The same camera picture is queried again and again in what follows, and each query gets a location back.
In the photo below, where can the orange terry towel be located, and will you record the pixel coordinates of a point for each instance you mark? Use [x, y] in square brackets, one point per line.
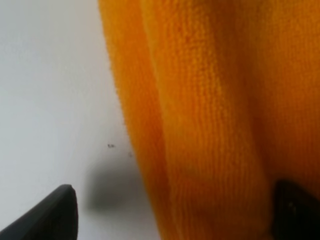
[221, 99]

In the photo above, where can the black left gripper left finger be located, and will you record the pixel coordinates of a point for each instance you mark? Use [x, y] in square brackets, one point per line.
[54, 218]

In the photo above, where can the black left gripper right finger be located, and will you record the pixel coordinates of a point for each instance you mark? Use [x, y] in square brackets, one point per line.
[296, 213]

